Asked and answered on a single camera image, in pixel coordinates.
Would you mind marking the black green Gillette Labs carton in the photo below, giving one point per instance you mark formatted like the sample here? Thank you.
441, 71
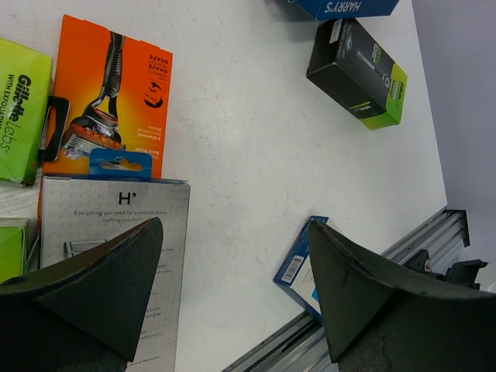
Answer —
13, 247

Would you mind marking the aluminium rail base frame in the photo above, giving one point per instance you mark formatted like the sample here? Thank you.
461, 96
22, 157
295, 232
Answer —
437, 247

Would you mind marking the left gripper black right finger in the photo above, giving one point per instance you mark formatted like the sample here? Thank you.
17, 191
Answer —
381, 316

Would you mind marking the Harry's blade cartridge pack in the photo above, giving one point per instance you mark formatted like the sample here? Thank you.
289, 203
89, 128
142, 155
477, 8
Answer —
295, 276

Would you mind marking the grey Harry's box blue razor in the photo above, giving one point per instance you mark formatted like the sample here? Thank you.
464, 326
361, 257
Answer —
81, 211

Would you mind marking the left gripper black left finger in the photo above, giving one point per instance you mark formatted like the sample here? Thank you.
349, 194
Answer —
84, 313

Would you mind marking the small orange Gillette razor box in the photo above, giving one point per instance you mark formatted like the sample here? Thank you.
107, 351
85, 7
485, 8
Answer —
117, 89

